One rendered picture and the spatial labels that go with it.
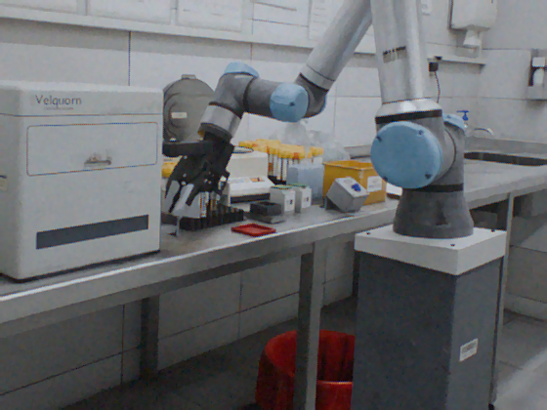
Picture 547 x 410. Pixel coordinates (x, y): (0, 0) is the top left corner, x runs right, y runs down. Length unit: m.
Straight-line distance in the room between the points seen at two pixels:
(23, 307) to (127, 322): 1.07
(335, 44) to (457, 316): 0.57
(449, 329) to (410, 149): 0.34
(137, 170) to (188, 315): 1.16
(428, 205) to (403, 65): 0.28
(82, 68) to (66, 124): 0.79
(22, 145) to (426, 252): 0.71
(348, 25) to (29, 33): 0.82
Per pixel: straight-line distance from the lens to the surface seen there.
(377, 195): 1.82
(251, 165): 1.77
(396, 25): 1.18
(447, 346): 1.29
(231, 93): 1.32
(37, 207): 1.06
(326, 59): 1.37
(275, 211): 1.51
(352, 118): 2.80
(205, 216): 1.42
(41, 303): 1.05
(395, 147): 1.15
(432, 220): 1.30
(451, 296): 1.26
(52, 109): 1.05
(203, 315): 2.30
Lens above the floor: 1.20
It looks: 7 degrees down
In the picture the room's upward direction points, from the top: 2 degrees clockwise
